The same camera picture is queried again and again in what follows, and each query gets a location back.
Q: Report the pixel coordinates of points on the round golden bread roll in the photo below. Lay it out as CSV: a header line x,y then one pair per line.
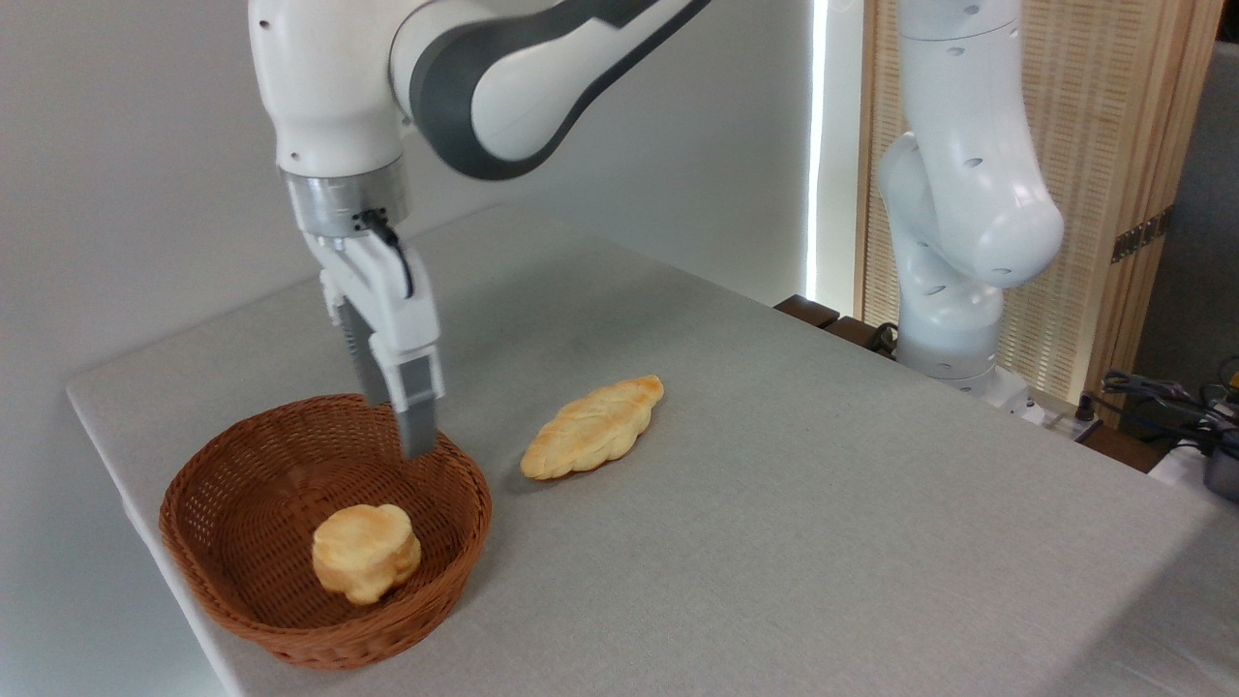
x,y
366,552

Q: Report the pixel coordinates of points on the dark metal screen hinge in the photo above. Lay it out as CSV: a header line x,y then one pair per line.
x,y
1140,236

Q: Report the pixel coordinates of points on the grey tablecloth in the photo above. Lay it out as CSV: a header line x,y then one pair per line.
x,y
823,503

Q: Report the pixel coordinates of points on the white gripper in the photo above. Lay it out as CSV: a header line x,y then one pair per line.
x,y
392,300

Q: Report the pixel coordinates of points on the brown wicker basket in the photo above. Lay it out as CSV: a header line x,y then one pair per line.
x,y
242,542

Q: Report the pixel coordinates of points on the dark brown wooden bench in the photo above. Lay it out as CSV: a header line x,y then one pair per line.
x,y
808,310

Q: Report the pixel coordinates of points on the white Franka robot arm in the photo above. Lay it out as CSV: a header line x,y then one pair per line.
x,y
958,194

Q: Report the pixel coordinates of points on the long braided golden bread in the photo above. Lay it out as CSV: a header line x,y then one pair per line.
x,y
590,431

